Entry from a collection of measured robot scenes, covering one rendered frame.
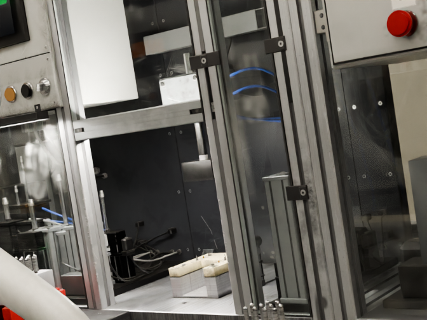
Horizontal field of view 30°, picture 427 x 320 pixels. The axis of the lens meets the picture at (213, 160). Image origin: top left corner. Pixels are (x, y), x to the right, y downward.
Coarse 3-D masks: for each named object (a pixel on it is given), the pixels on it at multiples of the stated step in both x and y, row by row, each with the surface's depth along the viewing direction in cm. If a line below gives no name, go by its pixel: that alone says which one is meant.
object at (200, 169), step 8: (200, 128) 180; (200, 136) 180; (200, 144) 180; (200, 152) 181; (200, 160) 180; (208, 160) 177; (184, 168) 181; (192, 168) 180; (200, 168) 179; (208, 168) 177; (184, 176) 182; (192, 176) 180; (200, 176) 179; (208, 176) 177
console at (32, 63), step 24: (24, 0) 178; (24, 24) 178; (48, 24) 176; (0, 48) 186; (24, 48) 180; (48, 48) 176; (0, 72) 187; (24, 72) 182; (48, 72) 177; (24, 96) 181; (48, 96) 178
